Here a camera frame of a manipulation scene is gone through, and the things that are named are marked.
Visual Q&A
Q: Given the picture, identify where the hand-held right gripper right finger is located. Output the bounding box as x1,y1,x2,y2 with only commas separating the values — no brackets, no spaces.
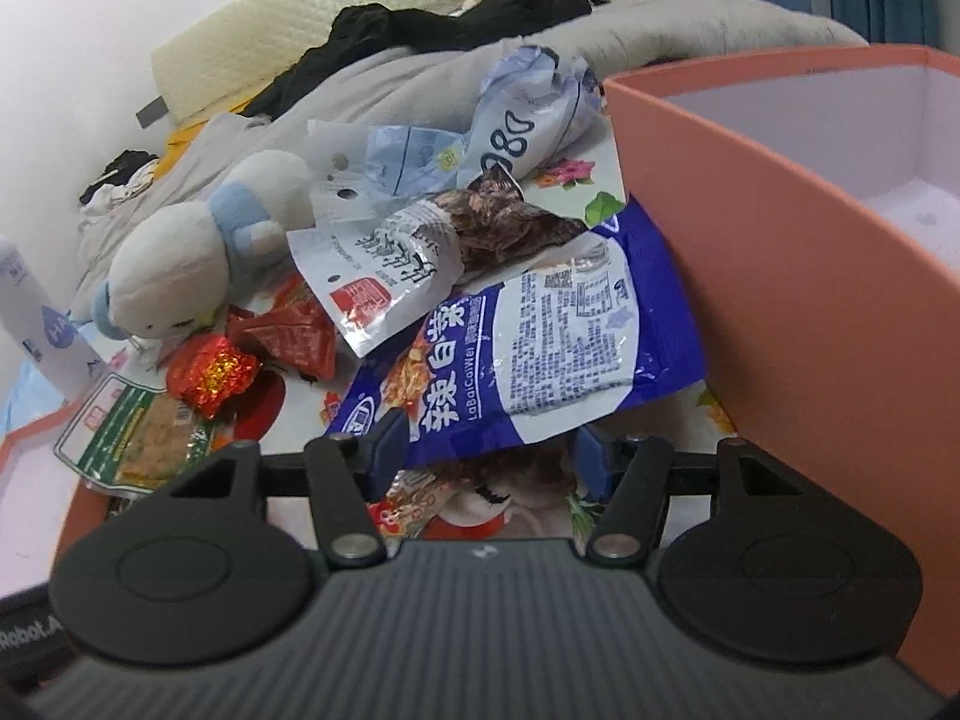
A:
577,426,807,565

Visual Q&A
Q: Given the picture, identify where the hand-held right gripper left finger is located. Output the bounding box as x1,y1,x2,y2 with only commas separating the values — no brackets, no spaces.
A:
171,414,410,569

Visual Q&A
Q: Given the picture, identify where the blue white snack bag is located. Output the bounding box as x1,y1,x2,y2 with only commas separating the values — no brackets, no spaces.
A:
322,199,710,470

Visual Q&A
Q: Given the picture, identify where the dark red snack packet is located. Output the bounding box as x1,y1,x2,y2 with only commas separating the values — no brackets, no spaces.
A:
225,304,338,383

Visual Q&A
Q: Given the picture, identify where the white brown snack packet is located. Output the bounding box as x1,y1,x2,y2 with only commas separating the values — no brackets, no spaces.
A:
286,169,590,359

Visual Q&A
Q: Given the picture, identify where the shiny red foil packet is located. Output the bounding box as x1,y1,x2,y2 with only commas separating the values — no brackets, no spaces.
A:
165,336,262,421

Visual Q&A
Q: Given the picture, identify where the pink cardboard box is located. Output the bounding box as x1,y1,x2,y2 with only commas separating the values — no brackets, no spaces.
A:
604,45,960,706

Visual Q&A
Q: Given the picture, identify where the pink box lid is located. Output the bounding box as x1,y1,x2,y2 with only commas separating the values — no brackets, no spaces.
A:
0,401,121,601

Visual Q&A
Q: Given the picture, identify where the green snack packet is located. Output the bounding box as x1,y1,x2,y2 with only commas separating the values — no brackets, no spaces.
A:
52,371,226,500

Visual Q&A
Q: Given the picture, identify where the white blue plush toy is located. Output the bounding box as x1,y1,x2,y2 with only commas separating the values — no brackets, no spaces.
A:
90,150,316,342

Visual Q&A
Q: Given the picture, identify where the floral bed sheet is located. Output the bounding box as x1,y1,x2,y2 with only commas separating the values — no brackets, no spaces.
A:
0,154,740,541

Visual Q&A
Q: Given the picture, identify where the white bottle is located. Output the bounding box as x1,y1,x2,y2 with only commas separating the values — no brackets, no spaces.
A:
0,236,106,402

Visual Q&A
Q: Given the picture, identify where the crumpled light blue bag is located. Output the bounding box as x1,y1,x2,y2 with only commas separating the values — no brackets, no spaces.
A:
469,45,605,185

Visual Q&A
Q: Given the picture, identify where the grey blanket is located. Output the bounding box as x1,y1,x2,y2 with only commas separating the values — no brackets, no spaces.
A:
71,0,871,316

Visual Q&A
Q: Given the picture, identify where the yellow cloth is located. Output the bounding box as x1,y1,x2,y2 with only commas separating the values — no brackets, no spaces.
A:
154,94,260,173

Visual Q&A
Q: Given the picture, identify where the black white clothing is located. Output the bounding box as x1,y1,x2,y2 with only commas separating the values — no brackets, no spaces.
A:
79,150,162,207

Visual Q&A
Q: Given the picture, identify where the cream padded headboard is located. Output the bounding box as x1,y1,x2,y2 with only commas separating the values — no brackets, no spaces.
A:
150,0,593,125

